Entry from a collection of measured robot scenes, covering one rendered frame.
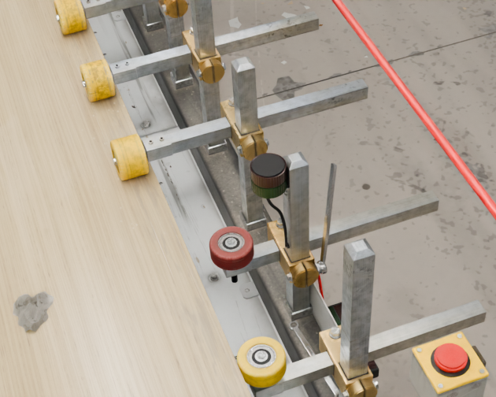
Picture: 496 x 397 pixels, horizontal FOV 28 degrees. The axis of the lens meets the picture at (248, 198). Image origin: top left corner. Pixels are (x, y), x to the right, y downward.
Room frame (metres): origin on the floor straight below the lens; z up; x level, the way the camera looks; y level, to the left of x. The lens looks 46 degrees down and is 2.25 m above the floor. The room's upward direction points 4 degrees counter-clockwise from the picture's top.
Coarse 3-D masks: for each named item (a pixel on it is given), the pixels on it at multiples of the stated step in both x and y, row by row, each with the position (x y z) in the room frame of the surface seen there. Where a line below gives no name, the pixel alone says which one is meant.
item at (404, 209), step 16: (432, 192) 1.30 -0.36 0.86; (384, 208) 1.27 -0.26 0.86; (400, 208) 1.27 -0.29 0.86; (416, 208) 1.27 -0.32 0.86; (432, 208) 1.28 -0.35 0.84; (320, 224) 1.24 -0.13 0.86; (336, 224) 1.24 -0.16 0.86; (352, 224) 1.23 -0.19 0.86; (368, 224) 1.24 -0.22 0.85; (384, 224) 1.25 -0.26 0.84; (272, 240) 1.21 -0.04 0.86; (320, 240) 1.21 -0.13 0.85; (336, 240) 1.22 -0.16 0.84; (256, 256) 1.17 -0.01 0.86; (272, 256) 1.18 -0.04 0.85; (224, 272) 1.16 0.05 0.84; (240, 272) 1.16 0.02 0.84
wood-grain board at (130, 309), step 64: (0, 0) 1.99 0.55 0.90; (0, 64) 1.74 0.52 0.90; (64, 64) 1.73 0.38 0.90; (0, 128) 1.53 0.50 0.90; (64, 128) 1.52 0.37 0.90; (128, 128) 1.50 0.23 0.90; (0, 192) 1.34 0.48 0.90; (64, 192) 1.33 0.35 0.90; (128, 192) 1.32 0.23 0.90; (0, 256) 1.18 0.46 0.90; (64, 256) 1.17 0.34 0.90; (128, 256) 1.16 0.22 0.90; (0, 320) 1.04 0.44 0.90; (64, 320) 1.03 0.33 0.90; (128, 320) 1.02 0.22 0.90; (192, 320) 1.01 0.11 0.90; (0, 384) 0.91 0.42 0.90; (64, 384) 0.90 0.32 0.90; (128, 384) 0.89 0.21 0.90; (192, 384) 0.88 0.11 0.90
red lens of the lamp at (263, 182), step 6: (252, 162) 1.16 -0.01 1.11; (252, 174) 1.14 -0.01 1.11; (282, 174) 1.13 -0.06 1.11; (252, 180) 1.14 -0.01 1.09; (258, 180) 1.13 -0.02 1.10; (264, 180) 1.12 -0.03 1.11; (270, 180) 1.12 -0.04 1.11; (276, 180) 1.12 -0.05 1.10; (282, 180) 1.13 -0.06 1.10; (264, 186) 1.12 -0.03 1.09; (270, 186) 1.12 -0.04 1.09; (276, 186) 1.12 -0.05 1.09
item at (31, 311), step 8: (24, 296) 1.08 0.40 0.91; (40, 296) 1.07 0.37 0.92; (48, 296) 1.08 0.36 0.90; (16, 304) 1.06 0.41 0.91; (24, 304) 1.06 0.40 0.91; (32, 304) 1.05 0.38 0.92; (40, 304) 1.06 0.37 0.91; (48, 304) 1.06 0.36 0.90; (16, 312) 1.05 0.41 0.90; (24, 312) 1.04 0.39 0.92; (32, 312) 1.04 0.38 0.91; (40, 312) 1.04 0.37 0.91; (24, 320) 1.03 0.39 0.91; (32, 320) 1.03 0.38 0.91; (40, 320) 1.02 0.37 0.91; (24, 328) 1.01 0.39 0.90; (32, 328) 1.01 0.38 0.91
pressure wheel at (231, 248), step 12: (228, 228) 1.20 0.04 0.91; (240, 228) 1.20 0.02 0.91; (216, 240) 1.18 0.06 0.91; (228, 240) 1.17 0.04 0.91; (240, 240) 1.18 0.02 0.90; (252, 240) 1.17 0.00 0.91; (216, 252) 1.15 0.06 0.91; (228, 252) 1.15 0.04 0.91; (240, 252) 1.15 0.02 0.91; (252, 252) 1.16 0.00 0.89; (216, 264) 1.14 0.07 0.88; (228, 264) 1.13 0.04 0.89; (240, 264) 1.13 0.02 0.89
